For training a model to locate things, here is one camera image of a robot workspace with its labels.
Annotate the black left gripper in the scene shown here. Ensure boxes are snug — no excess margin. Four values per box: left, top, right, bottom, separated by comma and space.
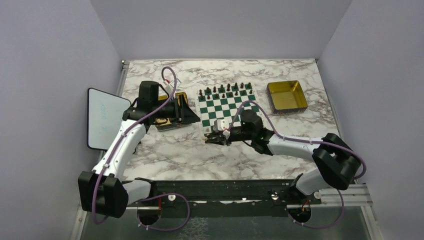
152, 94, 201, 125

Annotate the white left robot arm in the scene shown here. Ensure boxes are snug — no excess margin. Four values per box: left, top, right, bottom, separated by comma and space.
77, 81, 200, 218

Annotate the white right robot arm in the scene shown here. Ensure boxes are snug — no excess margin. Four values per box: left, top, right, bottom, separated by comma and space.
205, 109, 362, 204

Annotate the gold tin with white pieces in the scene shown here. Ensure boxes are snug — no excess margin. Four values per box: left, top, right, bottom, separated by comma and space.
154, 92, 192, 132

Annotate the green white chess board mat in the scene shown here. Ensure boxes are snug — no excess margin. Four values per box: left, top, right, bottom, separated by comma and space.
195, 82, 263, 142

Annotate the empty gold tin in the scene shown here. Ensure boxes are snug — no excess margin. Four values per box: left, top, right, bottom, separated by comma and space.
266, 80, 308, 116

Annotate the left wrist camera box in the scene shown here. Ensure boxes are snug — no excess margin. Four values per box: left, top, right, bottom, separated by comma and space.
162, 79, 175, 97

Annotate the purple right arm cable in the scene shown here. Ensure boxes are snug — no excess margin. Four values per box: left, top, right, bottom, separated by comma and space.
228, 100, 367, 230

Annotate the small whiteboard with black frame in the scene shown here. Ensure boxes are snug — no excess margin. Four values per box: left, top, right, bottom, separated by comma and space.
86, 87, 131, 151

